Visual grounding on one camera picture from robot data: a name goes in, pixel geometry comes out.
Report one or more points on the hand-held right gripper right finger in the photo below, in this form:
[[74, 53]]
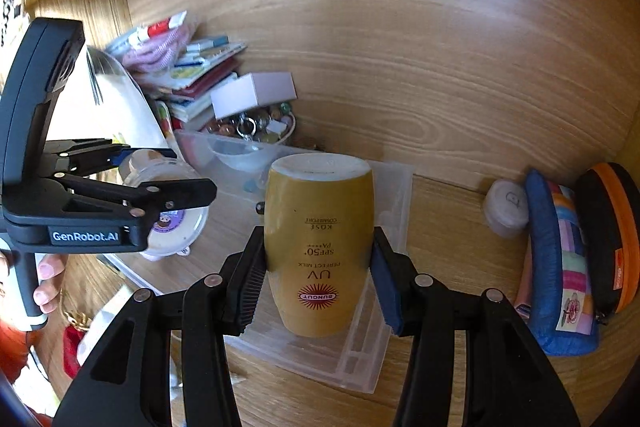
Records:
[[387, 287]]

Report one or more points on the black orange zip case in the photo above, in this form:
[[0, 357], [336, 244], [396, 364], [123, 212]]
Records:
[[600, 237]]

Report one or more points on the stack of books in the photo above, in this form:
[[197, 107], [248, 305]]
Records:
[[200, 82]]

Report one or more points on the white paper sheet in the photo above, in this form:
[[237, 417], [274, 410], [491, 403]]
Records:
[[125, 107]]

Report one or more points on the yellow sunscreen bottle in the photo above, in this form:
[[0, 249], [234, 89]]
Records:
[[320, 217]]

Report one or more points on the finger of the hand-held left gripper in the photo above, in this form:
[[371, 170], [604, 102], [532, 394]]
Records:
[[190, 193], [125, 153]]

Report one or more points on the person's orange clothing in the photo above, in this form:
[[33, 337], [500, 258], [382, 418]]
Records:
[[15, 342]]

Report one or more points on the small white box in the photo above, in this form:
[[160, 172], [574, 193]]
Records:
[[255, 94]]

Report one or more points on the white round case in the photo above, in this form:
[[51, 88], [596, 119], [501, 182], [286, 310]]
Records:
[[507, 207]]

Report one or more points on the bowl of trinkets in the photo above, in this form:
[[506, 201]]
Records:
[[260, 127]]

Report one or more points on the red white tube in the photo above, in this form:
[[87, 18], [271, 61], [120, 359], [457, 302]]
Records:
[[160, 28]]

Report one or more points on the person's left hand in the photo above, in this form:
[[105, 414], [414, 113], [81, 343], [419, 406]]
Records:
[[50, 279]]

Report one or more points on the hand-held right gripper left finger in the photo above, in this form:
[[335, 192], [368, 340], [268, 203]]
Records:
[[250, 287]]

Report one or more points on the pink knitted pouch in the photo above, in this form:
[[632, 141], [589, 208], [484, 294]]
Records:
[[155, 52]]

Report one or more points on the clear plastic storage box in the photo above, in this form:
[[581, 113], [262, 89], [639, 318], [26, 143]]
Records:
[[360, 342]]

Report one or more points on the round cream jar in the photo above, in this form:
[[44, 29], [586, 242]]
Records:
[[170, 232]]

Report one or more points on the blue patchwork pencil pouch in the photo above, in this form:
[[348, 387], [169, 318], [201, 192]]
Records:
[[562, 267]]

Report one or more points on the wooden desktop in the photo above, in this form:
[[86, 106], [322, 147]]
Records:
[[450, 257]]

